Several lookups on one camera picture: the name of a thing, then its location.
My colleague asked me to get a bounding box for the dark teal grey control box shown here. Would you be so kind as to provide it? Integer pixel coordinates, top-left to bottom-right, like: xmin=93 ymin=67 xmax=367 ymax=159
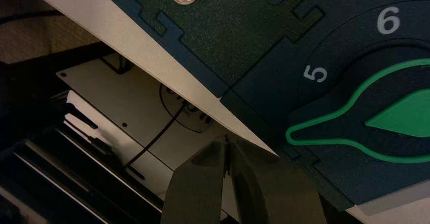
xmin=90 ymin=0 xmax=430 ymax=213

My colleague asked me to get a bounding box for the grey metal base plate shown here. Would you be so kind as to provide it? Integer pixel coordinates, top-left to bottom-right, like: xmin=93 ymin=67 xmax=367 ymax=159
xmin=56 ymin=57 xmax=232 ymax=221

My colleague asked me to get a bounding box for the thin black cable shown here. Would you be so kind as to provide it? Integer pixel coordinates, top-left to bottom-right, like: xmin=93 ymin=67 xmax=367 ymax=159
xmin=122 ymin=103 xmax=189 ymax=169

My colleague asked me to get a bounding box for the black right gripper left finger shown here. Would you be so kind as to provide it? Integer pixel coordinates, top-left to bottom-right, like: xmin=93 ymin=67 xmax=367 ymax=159
xmin=160 ymin=138 xmax=229 ymax=224

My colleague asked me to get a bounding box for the teal rotary knob green pointer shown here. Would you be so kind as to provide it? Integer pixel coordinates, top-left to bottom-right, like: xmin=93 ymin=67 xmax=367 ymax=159
xmin=285 ymin=44 xmax=430 ymax=206

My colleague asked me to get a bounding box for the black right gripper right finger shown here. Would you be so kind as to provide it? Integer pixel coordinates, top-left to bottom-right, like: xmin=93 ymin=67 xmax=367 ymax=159
xmin=226 ymin=135 xmax=328 ymax=224

